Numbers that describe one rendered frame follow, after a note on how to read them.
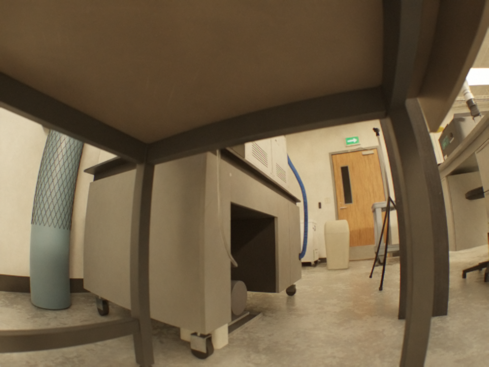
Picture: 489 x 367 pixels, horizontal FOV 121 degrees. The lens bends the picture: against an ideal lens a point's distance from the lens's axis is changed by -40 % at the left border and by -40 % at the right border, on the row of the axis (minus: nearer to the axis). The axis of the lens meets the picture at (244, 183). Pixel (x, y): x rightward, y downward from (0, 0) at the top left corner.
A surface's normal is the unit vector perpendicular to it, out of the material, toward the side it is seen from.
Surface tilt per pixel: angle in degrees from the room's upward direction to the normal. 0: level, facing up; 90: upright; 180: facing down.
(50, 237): 90
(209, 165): 90
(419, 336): 90
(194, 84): 180
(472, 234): 90
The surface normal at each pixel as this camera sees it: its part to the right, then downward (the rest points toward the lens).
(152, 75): 0.01, 0.96
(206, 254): 0.90, -0.12
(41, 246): 0.46, -0.24
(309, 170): -0.44, -0.23
